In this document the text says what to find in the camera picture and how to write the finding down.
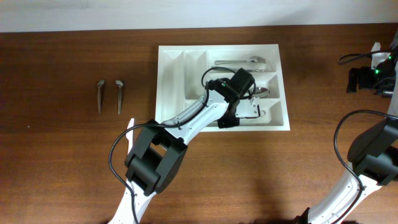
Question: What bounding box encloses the small bent spoon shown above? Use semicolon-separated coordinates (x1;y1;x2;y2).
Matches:
96;80;105;113
115;80;124;114

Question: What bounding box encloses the white cutlery tray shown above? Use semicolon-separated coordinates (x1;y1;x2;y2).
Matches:
155;44;290;132

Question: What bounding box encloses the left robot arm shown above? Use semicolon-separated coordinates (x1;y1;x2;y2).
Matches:
110;68;256;223

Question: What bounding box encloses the white plastic knife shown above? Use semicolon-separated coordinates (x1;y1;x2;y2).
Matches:
126;118;135;153

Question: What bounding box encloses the metal spoon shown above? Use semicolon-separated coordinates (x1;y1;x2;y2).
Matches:
252;87;271;98

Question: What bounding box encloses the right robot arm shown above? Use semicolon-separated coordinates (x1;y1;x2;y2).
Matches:
294;39;397;224

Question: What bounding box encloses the metal fork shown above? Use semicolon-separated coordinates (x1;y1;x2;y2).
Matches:
215;56;266;65
211;66;265;72

